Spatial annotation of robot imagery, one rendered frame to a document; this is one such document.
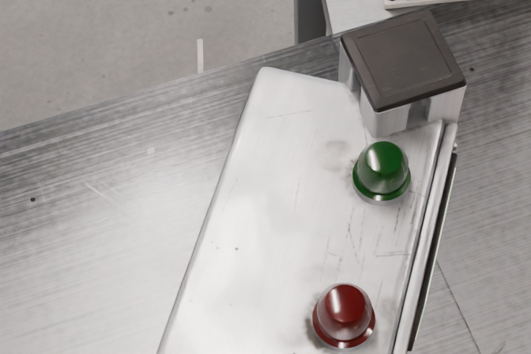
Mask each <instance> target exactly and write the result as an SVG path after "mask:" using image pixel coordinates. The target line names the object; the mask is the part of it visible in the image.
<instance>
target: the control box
mask: <svg viewBox="0 0 531 354"><path fill-rule="evenodd" d="M360 97H361V87H359V90H358V91H355V92H350V91H349V89H348V87H347V85H346V84H345V83H340V82H337V81H330V80H326V79H322V78H319V77H312V76H308V75H304V74H300V73H293V72H290V71H286V70H279V69H275V68H272V67H262V68H261V69H260V70H259V71H258V73H257V74H256V77H255V79H254V83H253V85H252V88H251V90H250V94H249V96H248V99H247V102H246V105H245V108H244V109H243V113H242V116H241V119H240V120H239V125H238V127H237V129H236V132H235V136H234V138H233V140H232V144H231V147H230V149H229V151H228V155H227V158H226V160H225V162H224V166H223V169H222V171H221V173H220V178H219V179H218V182H217V186H216V189H215V190H214V193H213V197H212V199H211V202H210V204H209V208H208V210H207V213H206V215H205V219H204V221H203V224H202V226H201V230H200V232H199V235H198V238H197V241H196V243H195V246H194V249H193V252H192V255H191V257H190V260H189V263H188V266H187V268H186V272H185V274H184V277H183V280H182V283H181V285H180V288H179V291H178V294H177V296H176V299H175V302H174V305H173V308H172V309H171V313H170V316H169V319H168V322H167V325H166V327H165V329H164V333H163V336H162V338H161V340H160V344H159V347H158V349H157V351H156V354H406V352H407V349H408V345H409V339H410V335H411V332H412V325H413V322H414V318H415V314H416V308H417V304H418V300H419V297H420V290H421V287H422V283H423V279H424V273H425V269H426V265H427V259H428V255H429V252H430V248H431V241H432V238H433V235H434V230H435V224H436V221H437V217H438V213H439V206H440V203H441V200H442V195H443V189H444V186H445V182H446V176H447V172H448V168H449V165H450V158H451V154H452V151H454V150H456V148H457V144H458V141H457V139H455V137H456V133H457V130H458V126H457V124H456V123H454V122H448V123H447V124H446V122H445V121H444V120H443V119H438V120H434V121H430V122H429V121H427V119H426V117H425V115H424V114H425V110H426V106H422V105H420V106H418V107H413V108H410V109H409V113H408V118H407V124H406V128H405V130H401V131H398V132H395V133H392V134H388V135H385V136H382V137H378V138H372V137H371V135H370V134H369V132H368V129H367V127H366V125H365V123H364V121H363V118H362V116H361V114H360ZM445 124H446V125H445ZM377 141H389V142H392V143H394V144H395V145H398V146H399V147H400V148H402V149H403V150H404V152H405V154H406V155H407V157H408V160H409V170H410V172H411V181H410V186H409V190H408V192H407V194H406V195H405V196H404V197H403V198H402V199H401V200H400V201H399V202H397V203H395V204H392V205H388V206H377V205H371V204H369V203H367V202H365V201H364V200H362V199H361V198H360V197H359V196H358V195H357V194H356V192H355V191H354V189H353V185H352V171H353V168H354V165H355V163H356V161H357V160H358V159H359V155H360V153H361V151H362V150H363V149H364V148H365V147H366V146H367V145H369V144H371V143H374V142H377ZM337 283H350V284H355V285H357V286H359V287H360V288H362V289H363V290H364V291H365V292H366V293H367V294H368V296H369V298H370V300H371V305H372V307H373V309H374V312H375V328H374V332H373V334H372V336H371V339H370V340H369V342H367V343H366V344H365V345H364V346H363V347H362V348H360V349H357V350H356V351H353V352H335V351H333V350H330V349H328V348H327V347H325V346H324V345H323V344H322V343H320V341H319V340H318V339H317V337H316V336H315V334H314V331H313V327H312V314H313V310H314V306H315V304H316V303H317V302H318V300H319V297H320V295H321V294H322V293H323V292H324V291H325V290H326V289H327V288H328V287H329V286H331V285H333V284H337Z"/></svg>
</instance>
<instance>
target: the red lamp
mask: <svg viewBox="0 0 531 354"><path fill-rule="evenodd" d="M312 327H313V331H314V334H315V336H316V337H317V339H318V340H319V341H320V343H322V344H323V345H324V346H325V347H327V348H328V349H330V350H333V351H335V352H353V351H356V350H357V349H360V348H362V347H363V346H364V345H365V344H366V343H367V342H369V340H370V339H371V336H372V334H373V332H374V328H375V312H374V309H373V307H372V305H371V300H370V298H369V296H368V294H367V293H366V292H365V291H364V290H363V289H362V288H360V287H359V286H357V285H355V284H350V283H337V284H333V285H331V286H329V287H328V288H327V289H326V290H325V291H324V292H323V293H322V294H321V295H320V297H319V300H318V302H317V303H316V304H315V306H314V310H313V314H312Z"/></svg>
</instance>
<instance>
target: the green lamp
mask: <svg viewBox="0 0 531 354"><path fill-rule="evenodd" d="M410 181H411V172H410V170H409V160H408V157H407V155H406V154H405V152H404V150H403V149H402V148H400V147H399V146H398V145H395V144H394V143H392V142H389V141H377V142H374V143H371V144H369V145H367V146H366V147H365V148H364V149H363V150H362V151H361V153H360V155H359V159H358V160H357V161H356V163H355V165H354V168H353V171H352V185H353V189H354V191H355V192H356V194H357V195H358V196H359V197H360V198H361V199H362V200H364V201H365V202H367V203H369V204H371V205H377V206H388V205H392V204H395V203H397V202H399V201H400V200H401V199H402V198H403V197H404V196H405V195H406V194H407V192H408V190H409V186H410Z"/></svg>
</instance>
